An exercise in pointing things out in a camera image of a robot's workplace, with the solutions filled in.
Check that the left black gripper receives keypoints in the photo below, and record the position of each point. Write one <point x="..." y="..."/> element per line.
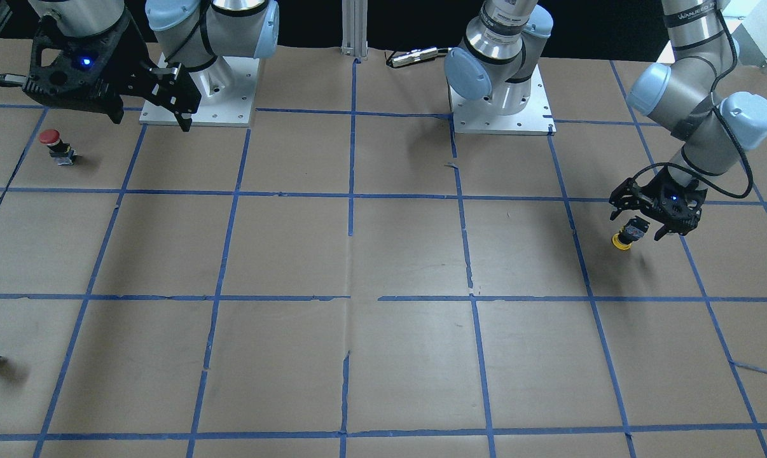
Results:
<point x="651" y="189"/>

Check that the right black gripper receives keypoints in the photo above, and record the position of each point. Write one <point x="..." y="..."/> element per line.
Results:
<point x="131" y="58"/>

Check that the yellow push button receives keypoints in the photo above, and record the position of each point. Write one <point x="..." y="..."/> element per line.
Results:
<point x="634" y="230"/>

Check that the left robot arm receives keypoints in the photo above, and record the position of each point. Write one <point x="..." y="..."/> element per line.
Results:
<point x="491" y="70"/>

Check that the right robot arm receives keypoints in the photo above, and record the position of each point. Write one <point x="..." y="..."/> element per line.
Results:
<point x="195" y="34"/>

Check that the red push button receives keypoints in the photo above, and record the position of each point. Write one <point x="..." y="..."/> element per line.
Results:
<point x="61" y="152"/>

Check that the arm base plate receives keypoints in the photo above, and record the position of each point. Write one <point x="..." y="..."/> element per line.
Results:
<point x="530" y="117"/>
<point x="227" y="90"/>

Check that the aluminium frame post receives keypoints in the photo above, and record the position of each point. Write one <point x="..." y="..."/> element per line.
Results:
<point x="354" y="28"/>

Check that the silver cable connector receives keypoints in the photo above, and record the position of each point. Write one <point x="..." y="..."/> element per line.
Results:
<point x="416" y="56"/>

